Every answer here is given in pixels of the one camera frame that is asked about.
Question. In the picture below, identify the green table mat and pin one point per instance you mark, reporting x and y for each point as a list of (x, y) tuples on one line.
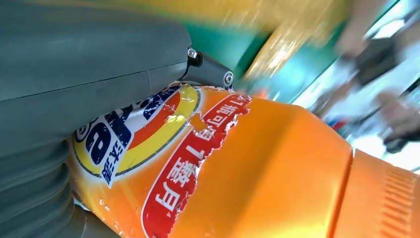
[(216, 46)]

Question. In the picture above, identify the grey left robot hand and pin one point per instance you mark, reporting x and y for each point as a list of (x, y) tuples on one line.
[(82, 65)]

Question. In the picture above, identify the black tablet on stand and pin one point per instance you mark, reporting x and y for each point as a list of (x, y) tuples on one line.
[(377, 62)]

